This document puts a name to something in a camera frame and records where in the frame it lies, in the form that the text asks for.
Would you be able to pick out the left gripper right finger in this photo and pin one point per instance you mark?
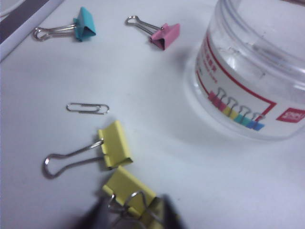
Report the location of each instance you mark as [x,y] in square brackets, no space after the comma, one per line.
[166,214]

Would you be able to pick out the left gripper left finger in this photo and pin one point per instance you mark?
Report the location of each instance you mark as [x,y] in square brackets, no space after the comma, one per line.
[104,214]

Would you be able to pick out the yellow binder clip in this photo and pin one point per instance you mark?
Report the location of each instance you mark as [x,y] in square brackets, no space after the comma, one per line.
[114,143]
[128,181]

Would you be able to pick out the silver paper clip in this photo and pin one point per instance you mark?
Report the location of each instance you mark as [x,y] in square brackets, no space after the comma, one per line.
[88,108]

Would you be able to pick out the clear plastic jar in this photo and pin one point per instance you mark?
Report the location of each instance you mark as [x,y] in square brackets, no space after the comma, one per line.
[238,71]

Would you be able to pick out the pink binder clip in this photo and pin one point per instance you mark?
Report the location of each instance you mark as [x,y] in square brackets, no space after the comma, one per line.
[166,35]

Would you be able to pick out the teal binder clip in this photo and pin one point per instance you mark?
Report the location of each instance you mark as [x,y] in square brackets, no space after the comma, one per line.
[84,25]

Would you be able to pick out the silver white monitor stand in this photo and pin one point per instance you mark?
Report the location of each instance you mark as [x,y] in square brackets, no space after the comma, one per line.
[23,29]

